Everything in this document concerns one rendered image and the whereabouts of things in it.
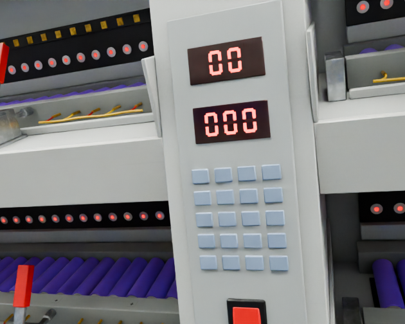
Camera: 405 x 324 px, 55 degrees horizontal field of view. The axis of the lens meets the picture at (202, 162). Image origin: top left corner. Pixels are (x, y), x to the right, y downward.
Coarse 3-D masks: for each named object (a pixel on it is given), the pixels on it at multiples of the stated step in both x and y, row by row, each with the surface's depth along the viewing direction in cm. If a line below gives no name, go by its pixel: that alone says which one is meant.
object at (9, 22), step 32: (0, 0) 52; (32, 0) 51; (64, 0) 49; (96, 0) 48; (128, 0) 47; (320, 0) 40; (0, 32) 53; (32, 32) 51; (320, 32) 41; (320, 64) 41; (352, 224) 41; (352, 256) 41
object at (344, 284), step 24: (360, 192) 38; (384, 192) 37; (360, 216) 39; (384, 216) 38; (336, 264) 40; (360, 264) 37; (384, 264) 35; (336, 288) 36; (360, 288) 36; (384, 288) 32; (336, 312) 33; (360, 312) 33; (384, 312) 29
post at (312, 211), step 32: (160, 0) 24; (192, 0) 24; (224, 0) 23; (256, 0) 23; (288, 0) 22; (160, 32) 25; (288, 32) 22; (160, 64) 25; (288, 64) 22; (160, 96) 25; (320, 224) 23; (320, 256) 23; (320, 288) 23; (192, 320) 26; (320, 320) 23
